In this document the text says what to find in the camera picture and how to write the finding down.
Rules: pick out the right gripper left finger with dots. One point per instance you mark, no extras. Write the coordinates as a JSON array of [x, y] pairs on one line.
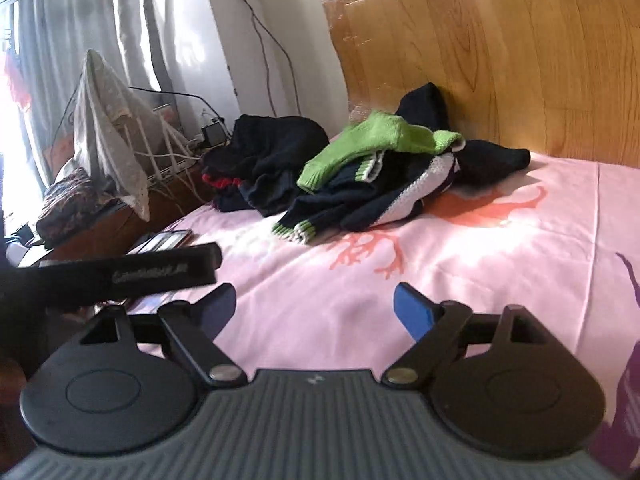
[[127, 381]]

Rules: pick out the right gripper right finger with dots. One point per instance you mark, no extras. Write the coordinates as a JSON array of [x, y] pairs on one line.
[[502, 383]]

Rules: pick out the navy reindeer knit sweater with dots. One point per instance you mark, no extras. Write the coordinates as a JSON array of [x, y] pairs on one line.
[[260, 166]]

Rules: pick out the patterned dark fabric bundle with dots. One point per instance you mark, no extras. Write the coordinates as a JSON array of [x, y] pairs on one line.
[[69, 206]]

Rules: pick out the black smartphone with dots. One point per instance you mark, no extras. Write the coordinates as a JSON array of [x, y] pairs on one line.
[[161, 241]]

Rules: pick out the pink patterned bed sheet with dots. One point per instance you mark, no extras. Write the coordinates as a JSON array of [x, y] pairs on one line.
[[560, 238]]

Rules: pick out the dark wooden side table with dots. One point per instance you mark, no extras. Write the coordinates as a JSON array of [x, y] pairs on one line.
[[118, 227]]

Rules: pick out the green navy white sweater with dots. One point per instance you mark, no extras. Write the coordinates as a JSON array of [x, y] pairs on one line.
[[382, 169]]

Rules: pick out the black power adapter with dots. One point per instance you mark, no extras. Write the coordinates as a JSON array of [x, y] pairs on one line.
[[215, 134]]

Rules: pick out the grey curtain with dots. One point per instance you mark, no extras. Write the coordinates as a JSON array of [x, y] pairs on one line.
[[169, 51]]

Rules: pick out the wooden headboard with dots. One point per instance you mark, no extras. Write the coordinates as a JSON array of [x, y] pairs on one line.
[[560, 77]]

